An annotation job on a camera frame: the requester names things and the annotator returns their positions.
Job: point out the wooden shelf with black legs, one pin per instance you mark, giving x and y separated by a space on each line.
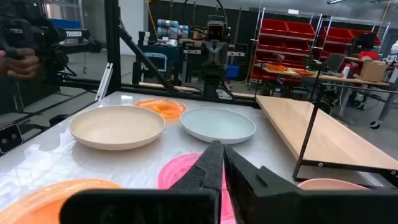
326 133

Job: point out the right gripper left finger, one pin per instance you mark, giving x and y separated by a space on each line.
199 174

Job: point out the wooden workbench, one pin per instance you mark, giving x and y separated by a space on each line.
326 77

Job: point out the red bin storage rack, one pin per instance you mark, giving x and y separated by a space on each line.
339 39
284 46

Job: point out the pink translucent plate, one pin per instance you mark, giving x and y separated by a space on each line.
180 174

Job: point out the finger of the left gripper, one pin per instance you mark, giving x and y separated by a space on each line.
217 56
211 56

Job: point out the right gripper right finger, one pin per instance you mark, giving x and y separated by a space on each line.
248 186

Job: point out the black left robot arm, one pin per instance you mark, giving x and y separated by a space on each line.
213 84

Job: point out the light blue robot arm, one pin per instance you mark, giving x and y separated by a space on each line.
169 28

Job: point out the orange translucent plate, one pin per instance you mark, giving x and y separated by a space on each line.
37 202
163 107

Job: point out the black metal table frame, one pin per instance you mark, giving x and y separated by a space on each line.
112 46

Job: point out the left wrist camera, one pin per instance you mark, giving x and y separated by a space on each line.
215 31

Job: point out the beige plate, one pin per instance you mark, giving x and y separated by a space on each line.
117 127

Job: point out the blue plastic bin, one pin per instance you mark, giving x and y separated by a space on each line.
232 71

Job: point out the person's hand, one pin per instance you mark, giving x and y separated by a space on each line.
18 65

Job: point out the cardboard box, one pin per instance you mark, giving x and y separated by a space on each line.
373 70

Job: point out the small black depth camera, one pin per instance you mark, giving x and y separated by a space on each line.
11 137

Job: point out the white aluminium bar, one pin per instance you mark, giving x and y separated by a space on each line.
104 81

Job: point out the pale grey plate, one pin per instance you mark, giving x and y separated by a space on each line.
217 124

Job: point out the salmon pink plate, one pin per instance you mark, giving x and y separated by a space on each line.
329 184

